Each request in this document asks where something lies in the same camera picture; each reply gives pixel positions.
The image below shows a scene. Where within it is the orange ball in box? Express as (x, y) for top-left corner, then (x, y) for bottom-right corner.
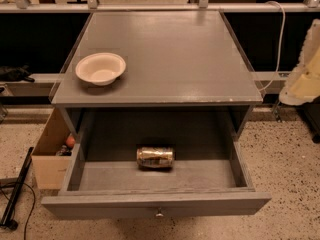
(65, 135), (75, 149)

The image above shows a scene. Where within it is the grey wooden cabinet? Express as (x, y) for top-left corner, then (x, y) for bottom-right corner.
(52, 11), (262, 139)

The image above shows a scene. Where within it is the black bag on ledge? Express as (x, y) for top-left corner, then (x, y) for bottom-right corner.
(0, 65), (35, 82)

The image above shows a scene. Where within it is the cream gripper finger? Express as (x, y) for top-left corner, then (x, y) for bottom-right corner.
(279, 19), (320, 106)

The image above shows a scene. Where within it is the orange gold soda can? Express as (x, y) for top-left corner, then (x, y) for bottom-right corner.
(136, 147), (175, 169)

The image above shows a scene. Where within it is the black floor cable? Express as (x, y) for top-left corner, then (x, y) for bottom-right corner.
(0, 181), (37, 240)

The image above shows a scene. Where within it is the brown cardboard box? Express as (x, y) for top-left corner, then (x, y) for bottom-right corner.
(32, 109), (74, 190)

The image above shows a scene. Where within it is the grey open top drawer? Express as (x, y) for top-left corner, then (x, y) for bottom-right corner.
(42, 109), (271, 219)

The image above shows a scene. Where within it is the black tripod leg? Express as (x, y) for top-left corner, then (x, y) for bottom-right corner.
(0, 147), (33, 231)

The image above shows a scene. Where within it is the white hanging cable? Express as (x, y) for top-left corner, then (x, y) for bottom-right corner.
(258, 0), (287, 93)

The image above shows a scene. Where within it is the silver drawer knob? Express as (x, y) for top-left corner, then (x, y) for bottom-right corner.
(155, 208), (164, 218)

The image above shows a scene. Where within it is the white paper bowl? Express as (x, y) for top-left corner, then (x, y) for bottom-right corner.
(75, 53), (126, 86)

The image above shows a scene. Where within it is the dark item in box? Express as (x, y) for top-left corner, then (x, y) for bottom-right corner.
(56, 145), (71, 156)

